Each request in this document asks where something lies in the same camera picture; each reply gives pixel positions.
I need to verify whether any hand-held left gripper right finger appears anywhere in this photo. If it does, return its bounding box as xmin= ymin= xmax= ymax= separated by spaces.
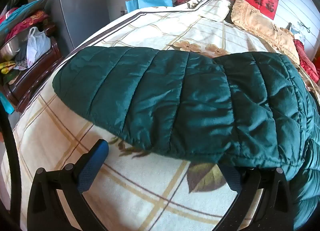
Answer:
xmin=215 ymin=165 xmax=296 ymax=231

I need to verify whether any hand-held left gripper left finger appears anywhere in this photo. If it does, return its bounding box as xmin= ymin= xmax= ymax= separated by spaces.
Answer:
xmin=27 ymin=139 xmax=110 ymax=231

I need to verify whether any green puffer jacket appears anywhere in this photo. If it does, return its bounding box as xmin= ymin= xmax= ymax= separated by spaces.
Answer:
xmin=52 ymin=46 xmax=320 ymax=231

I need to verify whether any cream floral bed blanket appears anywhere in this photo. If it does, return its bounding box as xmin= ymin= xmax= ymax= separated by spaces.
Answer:
xmin=0 ymin=0 xmax=313 ymax=231

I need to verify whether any brown wooden chair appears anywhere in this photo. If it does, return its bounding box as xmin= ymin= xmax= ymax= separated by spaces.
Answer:
xmin=2 ymin=37 xmax=64 ymax=112

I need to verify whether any white plastic bag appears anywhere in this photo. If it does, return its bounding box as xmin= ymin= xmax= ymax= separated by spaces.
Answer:
xmin=26 ymin=26 xmax=52 ymax=62

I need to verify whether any red heart pillow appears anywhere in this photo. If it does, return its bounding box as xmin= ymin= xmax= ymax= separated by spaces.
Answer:
xmin=292 ymin=39 xmax=320 ymax=84

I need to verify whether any metal basin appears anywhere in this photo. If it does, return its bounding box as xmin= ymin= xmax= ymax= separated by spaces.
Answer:
xmin=0 ymin=37 xmax=28 ymax=61

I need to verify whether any red embroidered cloth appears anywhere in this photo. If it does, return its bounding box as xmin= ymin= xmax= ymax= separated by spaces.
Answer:
xmin=5 ymin=11 xmax=50 ymax=41

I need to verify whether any yellow fringed pillow cover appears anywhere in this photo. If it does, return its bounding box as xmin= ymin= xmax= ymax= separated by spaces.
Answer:
xmin=230 ymin=0 xmax=300 ymax=64

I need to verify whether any teal cushion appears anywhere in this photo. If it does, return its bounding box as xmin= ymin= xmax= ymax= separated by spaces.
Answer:
xmin=0 ymin=0 xmax=49 ymax=41

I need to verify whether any wall photo poster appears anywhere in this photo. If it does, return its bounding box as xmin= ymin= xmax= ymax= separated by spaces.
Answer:
xmin=287 ymin=22 xmax=310 ymax=44

